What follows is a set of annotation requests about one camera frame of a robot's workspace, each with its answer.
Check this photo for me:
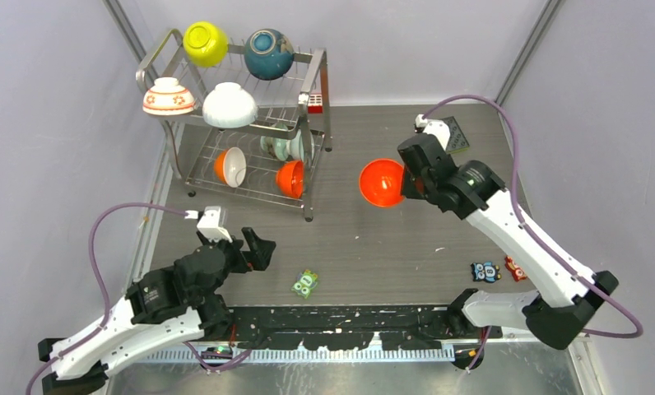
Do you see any orange plastic bowl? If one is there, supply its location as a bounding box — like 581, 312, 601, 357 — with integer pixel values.
275, 160, 304, 199
359, 158, 404, 208

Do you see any orange bowl white inside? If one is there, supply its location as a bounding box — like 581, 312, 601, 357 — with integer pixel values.
213, 147, 247, 188

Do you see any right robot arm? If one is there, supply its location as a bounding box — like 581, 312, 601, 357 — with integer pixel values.
397, 132, 618, 350

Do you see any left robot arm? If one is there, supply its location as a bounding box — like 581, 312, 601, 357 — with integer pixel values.
38, 227, 276, 394

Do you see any metal two-tier dish rack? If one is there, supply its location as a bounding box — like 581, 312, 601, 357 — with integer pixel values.
136, 29, 332, 222

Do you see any dark grey studded baseplate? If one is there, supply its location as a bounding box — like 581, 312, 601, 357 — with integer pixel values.
442, 116, 470, 154

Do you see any green owl puzzle piece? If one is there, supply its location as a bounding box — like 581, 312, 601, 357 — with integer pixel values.
291, 269, 318, 299

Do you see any pale green ceramic bowl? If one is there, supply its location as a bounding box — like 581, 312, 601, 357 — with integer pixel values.
260, 136, 290, 161

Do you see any blue owl puzzle piece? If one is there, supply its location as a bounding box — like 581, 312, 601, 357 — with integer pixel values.
471, 262, 502, 283

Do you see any red white toy block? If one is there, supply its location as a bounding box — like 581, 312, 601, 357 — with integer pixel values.
307, 93, 323, 114

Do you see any plain white bowl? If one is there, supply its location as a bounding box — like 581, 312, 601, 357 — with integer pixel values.
202, 81, 258, 129

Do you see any white bowl red pattern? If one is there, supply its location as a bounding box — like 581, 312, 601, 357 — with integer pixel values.
142, 77, 196, 116

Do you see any dark blue ceramic bowl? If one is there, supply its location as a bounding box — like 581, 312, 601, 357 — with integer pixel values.
244, 28, 295, 81

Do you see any yellow bowl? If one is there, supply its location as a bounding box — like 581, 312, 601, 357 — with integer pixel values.
183, 21, 229, 68

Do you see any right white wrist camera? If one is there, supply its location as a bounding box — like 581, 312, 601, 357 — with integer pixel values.
414, 114, 451, 150

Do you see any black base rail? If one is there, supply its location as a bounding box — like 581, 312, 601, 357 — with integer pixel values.
202, 304, 482, 351

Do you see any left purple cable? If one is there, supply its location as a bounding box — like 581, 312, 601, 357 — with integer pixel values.
25, 202, 253, 395

